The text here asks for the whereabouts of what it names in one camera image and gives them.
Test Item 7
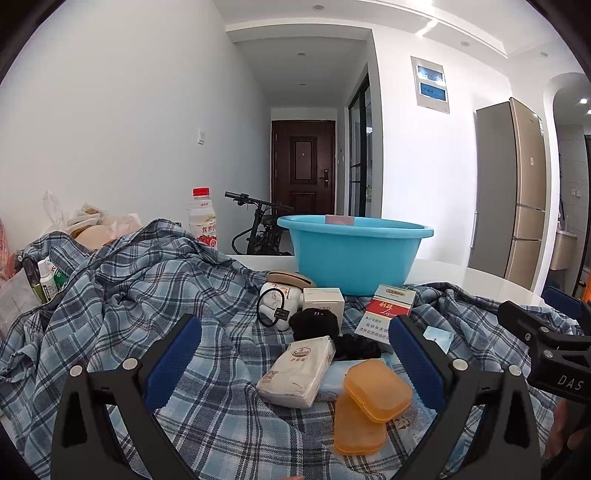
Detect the dark blue chair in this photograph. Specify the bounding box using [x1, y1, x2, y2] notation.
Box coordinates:
[541, 286, 589, 324]

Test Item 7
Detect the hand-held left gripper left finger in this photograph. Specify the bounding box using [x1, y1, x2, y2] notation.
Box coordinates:
[50, 314, 204, 480]

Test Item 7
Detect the white red cigarette box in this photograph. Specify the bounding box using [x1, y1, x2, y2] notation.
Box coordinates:
[375, 284, 419, 305]

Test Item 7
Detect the clear plastic bag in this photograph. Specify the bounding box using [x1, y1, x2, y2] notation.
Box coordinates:
[0, 268, 40, 328]

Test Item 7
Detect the light blue wipes pack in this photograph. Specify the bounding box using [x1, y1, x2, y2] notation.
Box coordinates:
[318, 355, 444, 432]

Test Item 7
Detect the red and white cigarette pack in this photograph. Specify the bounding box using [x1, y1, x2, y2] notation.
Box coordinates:
[355, 298, 415, 354]

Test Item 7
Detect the tan glasses case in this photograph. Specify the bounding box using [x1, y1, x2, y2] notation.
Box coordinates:
[268, 271, 317, 289]

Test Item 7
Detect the blue plastic basin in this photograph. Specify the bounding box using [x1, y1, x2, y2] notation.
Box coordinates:
[277, 215, 435, 297]

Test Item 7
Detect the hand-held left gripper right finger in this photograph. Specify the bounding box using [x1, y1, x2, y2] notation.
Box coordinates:
[388, 316, 542, 480]

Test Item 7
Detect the white wall panel box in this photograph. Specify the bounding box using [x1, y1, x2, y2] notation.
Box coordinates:
[411, 56, 451, 114]

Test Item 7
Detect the blue Daison box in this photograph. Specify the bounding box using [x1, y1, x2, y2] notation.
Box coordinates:
[422, 325, 455, 355]

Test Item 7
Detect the beige cabinet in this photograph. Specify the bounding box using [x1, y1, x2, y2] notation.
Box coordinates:
[551, 229, 578, 271]

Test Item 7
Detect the person's right hand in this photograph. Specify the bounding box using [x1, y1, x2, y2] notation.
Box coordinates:
[547, 399, 591, 462]

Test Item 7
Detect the small plain white box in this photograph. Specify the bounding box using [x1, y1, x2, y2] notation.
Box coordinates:
[302, 287, 345, 335]

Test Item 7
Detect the dark green bottle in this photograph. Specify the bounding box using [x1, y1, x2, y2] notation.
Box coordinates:
[23, 256, 47, 303]

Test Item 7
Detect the pink mesh bag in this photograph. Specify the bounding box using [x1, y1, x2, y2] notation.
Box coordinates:
[0, 217, 12, 282]

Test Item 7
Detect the beige refrigerator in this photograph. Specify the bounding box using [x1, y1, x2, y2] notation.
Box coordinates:
[468, 97, 548, 291]

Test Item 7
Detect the black-framed glass sliding door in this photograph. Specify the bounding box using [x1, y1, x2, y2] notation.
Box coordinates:
[347, 74, 374, 217]

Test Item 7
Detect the blue plaid cloth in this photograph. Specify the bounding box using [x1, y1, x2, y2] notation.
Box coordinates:
[0, 219, 587, 480]

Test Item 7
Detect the black fluffy scrunchie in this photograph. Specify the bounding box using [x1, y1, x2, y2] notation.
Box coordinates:
[332, 333, 383, 361]
[289, 308, 340, 342]

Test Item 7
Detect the red-capped drink bottle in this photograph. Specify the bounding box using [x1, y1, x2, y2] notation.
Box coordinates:
[188, 187, 219, 250]

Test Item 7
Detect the black bicycle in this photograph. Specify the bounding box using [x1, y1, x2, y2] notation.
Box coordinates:
[225, 191, 296, 256]

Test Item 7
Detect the black hair tie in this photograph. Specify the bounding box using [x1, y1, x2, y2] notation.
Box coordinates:
[257, 290, 291, 325]

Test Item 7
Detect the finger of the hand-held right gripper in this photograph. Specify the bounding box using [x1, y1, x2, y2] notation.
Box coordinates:
[498, 300, 591, 354]

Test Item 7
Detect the dark brown entrance door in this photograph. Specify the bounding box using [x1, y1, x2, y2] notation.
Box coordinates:
[271, 120, 336, 217]

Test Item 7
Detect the white tissue packet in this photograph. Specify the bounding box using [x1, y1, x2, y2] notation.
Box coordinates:
[256, 335, 336, 409]

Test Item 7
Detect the white desktop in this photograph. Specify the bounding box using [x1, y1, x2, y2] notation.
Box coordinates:
[226, 253, 550, 296]

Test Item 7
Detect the plastic bag of buns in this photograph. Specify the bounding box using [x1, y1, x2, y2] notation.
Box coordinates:
[42, 190, 143, 250]

